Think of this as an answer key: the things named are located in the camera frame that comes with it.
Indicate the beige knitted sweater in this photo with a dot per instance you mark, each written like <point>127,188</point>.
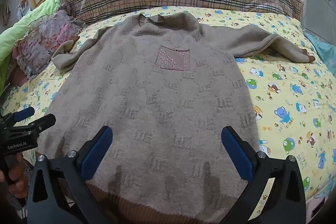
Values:
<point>157,108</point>

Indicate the floral ruffled pillow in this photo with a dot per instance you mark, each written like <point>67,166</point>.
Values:
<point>47,40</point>

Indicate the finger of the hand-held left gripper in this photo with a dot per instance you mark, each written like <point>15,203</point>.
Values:
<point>24,113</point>
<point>43,122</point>

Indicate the yellow cartoon printed bed sheet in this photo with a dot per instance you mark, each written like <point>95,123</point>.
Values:
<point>288,98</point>

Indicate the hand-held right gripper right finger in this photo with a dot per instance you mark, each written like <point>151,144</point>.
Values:
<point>236,155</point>

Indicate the pink white cloth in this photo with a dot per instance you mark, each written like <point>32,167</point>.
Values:
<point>302,3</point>

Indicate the teal cloth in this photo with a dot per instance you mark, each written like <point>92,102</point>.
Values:
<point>323,48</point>

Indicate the light green blanket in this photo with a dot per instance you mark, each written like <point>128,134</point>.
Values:
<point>34,16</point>

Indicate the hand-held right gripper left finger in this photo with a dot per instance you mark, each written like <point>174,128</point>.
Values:
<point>96,153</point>

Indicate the person's left hand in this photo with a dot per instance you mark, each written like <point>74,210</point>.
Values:
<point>19,183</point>

